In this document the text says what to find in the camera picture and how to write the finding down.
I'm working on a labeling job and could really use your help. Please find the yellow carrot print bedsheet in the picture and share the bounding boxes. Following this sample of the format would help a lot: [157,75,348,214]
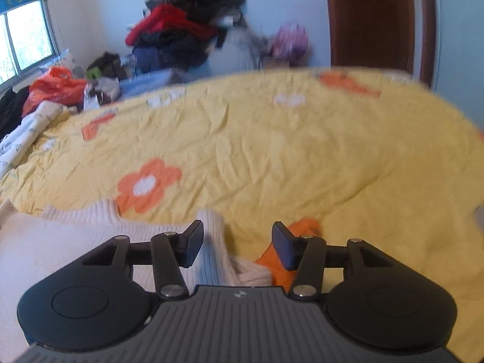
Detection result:
[1,69,483,362]

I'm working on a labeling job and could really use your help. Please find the black clothes near window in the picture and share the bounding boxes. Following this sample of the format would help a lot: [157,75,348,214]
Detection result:
[0,86,30,139]

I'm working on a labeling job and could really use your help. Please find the white knitted sweater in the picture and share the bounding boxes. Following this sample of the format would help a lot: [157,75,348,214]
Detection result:
[1,200,272,362]

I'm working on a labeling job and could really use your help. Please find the red garment on pile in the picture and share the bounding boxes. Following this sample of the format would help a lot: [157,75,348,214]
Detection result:
[125,3,217,47]

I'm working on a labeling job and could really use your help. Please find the pink plastic bag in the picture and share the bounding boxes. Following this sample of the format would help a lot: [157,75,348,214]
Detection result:
[271,22,309,65]

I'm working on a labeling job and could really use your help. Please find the window with frame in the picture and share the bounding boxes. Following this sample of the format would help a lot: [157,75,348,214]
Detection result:
[1,0,58,91]

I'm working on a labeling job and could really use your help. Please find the orange plastic bag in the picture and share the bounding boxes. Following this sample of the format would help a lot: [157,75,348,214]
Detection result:
[21,67,88,117]

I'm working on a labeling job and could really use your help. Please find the brown wooden door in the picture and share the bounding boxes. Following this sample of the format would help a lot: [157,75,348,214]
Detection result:
[327,0,437,85]

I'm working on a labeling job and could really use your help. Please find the white printed quilt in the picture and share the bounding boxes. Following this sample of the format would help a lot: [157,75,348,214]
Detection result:
[0,101,69,177]

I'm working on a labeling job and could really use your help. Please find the light blue knitted blanket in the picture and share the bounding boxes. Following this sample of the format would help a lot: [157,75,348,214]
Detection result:
[119,68,193,99]

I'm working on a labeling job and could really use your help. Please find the crumpled white black bag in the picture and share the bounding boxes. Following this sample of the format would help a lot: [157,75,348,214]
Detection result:
[83,77,121,111]

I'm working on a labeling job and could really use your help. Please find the pile of dark clothes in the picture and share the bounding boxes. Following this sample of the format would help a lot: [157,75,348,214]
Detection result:
[125,0,246,74]

